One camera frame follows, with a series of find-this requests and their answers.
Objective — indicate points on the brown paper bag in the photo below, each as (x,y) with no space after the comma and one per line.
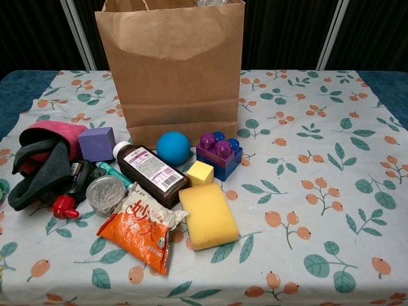
(178,79)

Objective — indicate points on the teal tube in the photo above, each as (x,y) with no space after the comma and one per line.
(114,173)

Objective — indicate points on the orange snack bag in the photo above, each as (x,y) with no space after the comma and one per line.
(143,229)

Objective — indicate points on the clear round container of pins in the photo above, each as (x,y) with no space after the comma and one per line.
(105,196)

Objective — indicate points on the purple and blue toy brick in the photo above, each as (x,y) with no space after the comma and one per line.
(216,156)

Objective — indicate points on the small yellow foam cube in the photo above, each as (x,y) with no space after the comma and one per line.
(199,173)

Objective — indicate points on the blue ball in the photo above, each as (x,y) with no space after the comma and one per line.
(173,148)

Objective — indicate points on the dark brown drink bottle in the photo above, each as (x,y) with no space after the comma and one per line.
(150,172)

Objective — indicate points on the yellow sponge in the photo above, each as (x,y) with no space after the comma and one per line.
(208,216)

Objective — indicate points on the small black clip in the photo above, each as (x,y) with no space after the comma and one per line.
(99,173)

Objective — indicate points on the purple foam cube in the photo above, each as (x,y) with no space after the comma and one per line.
(95,145)

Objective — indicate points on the black bottle with red cap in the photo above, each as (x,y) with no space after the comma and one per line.
(79,175)

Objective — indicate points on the pink cloth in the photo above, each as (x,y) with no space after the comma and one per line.
(70,134)

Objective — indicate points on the dark ribbed divider panel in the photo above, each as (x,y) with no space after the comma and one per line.
(280,32)
(32,32)
(373,32)
(90,19)

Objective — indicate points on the floral tablecloth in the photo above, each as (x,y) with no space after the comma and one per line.
(318,255)

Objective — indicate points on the dark grey cloth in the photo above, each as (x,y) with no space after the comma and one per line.
(41,178)

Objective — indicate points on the colourful feather toy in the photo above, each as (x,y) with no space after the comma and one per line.
(2,189)

